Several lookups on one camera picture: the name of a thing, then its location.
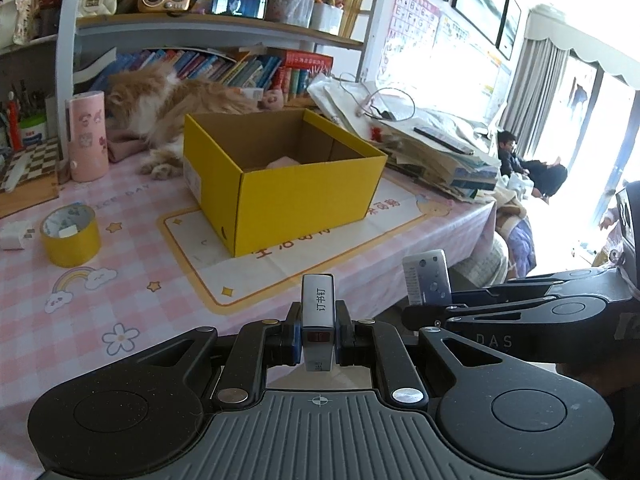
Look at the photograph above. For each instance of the pink cylindrical appliance with stickers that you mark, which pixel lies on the pink cylindrical appliance with stickers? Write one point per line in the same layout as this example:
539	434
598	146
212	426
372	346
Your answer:
87	140

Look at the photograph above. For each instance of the white jar with green lid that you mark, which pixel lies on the white jar with green lid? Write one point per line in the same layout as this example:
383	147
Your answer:
34	130

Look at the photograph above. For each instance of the red tassel ornament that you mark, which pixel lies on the red tassel ornament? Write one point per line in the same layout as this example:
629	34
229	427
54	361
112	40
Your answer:
14	125

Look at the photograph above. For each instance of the white pen container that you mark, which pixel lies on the white pen container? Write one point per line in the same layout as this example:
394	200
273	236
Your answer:
326	20

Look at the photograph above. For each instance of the white charger plug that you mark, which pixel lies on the white charger plug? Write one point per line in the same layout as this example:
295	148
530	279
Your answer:
15	236

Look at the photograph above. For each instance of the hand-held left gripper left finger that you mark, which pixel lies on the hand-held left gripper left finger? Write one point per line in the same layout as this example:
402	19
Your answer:
296	345

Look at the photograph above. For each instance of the white scalloped valance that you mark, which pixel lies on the white scalloped valance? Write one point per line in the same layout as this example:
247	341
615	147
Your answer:
575	35

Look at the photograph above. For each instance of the alphabet wall poster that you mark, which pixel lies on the alphabet wall poster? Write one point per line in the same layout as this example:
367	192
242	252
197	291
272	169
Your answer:
410	20

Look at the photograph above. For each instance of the smartphone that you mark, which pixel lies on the smartphone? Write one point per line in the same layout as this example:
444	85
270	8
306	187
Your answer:
240	6

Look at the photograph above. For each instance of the pink checkered desktop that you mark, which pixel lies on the pink checkered desktop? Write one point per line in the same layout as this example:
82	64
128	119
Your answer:
150	270

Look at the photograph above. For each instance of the white lace bag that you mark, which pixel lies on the white lace bag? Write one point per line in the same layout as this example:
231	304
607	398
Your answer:
25	15

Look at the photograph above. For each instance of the white folding plastic case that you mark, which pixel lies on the white folding plastic case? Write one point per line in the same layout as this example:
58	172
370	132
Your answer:
17	172

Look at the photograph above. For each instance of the orange and white cat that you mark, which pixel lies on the orange and white cat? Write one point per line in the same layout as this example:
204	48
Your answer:
190	100

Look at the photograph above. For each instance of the white staple box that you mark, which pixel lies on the white staple box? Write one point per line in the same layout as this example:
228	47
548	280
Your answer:
317	305

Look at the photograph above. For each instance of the yellow cardboard box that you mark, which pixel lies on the yellow cardboard box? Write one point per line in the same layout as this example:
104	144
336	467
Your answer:
300	200

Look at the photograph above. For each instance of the pile of papers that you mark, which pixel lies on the pile of papers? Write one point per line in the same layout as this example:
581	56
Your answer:
450	170

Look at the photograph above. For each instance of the white bookshelf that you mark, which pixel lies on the white bookshelf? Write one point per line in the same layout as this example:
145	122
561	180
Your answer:
67	60

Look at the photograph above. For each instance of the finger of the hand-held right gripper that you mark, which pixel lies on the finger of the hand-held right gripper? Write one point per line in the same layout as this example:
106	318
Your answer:
500	312
525	285

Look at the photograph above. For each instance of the yellow tape roll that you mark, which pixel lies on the yellow tape roll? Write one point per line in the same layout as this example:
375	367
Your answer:
70	252

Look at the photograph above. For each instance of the grey curtain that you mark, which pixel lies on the grey curtain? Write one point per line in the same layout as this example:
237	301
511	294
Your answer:
535	90

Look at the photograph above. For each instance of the pink pig plush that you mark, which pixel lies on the pink pig plush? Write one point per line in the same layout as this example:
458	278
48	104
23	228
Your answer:
272	100

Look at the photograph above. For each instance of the small silver case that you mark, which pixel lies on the small silver case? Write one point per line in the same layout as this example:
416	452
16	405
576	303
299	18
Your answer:
427	275

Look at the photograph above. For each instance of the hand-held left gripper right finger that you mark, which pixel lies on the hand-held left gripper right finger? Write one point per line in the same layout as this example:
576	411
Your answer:
342	345

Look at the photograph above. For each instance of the wooden chess box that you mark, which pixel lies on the wooden chess box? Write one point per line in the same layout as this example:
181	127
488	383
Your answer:
45	157

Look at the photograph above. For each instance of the translucent pen container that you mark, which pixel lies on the translucent pen container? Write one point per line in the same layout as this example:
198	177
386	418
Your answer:
292	12

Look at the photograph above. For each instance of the patterned blanket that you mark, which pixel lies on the patterned blanket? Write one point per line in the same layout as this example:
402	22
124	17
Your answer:
515	240

